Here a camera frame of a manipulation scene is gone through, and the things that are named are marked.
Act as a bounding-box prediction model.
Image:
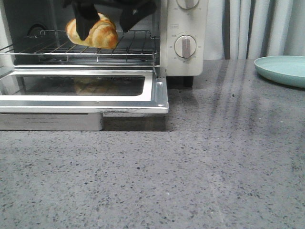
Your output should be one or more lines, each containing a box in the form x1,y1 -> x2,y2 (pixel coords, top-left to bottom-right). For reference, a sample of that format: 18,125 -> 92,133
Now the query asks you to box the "oven wire rack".
0,30 -> 160,65

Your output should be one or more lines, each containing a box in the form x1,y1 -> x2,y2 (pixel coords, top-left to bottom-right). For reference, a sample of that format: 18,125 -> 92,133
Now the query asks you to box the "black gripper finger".
120,0 -> 157,32
63,0 -> 99,41

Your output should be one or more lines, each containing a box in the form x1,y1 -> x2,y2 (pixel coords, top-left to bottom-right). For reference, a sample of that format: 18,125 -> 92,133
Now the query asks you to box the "glass oven door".
0,68 -> 169,114

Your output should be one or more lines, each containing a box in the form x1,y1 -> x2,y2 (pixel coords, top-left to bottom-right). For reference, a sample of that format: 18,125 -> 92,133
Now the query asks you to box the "oven control knob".
174,35 -> 196,59
176,0 -> 199,10

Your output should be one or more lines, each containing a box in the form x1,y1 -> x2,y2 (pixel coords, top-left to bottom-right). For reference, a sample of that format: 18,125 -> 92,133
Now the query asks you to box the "upper oven control knob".
176,0 -> 199,10

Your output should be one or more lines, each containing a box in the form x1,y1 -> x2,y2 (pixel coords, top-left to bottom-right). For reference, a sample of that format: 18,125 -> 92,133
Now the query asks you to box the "teal round plate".
254,55 -> 305,88

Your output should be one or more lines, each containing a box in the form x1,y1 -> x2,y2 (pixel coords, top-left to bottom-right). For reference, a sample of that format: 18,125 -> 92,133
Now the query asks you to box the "lower oven control knob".
174,35 -> 196,59

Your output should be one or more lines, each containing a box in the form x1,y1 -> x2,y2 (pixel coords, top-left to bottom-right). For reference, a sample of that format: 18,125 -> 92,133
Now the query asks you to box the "white Toshiba toaster oven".
0,0 -> 208,87

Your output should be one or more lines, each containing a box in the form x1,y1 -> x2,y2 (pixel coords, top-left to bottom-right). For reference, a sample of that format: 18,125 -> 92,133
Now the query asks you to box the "grey pleated curtain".
204,0 -> 305,60

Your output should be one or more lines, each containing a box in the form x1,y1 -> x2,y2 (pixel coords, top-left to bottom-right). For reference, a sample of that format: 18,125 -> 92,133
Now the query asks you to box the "golden bread roll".
65,13 -> 118,49

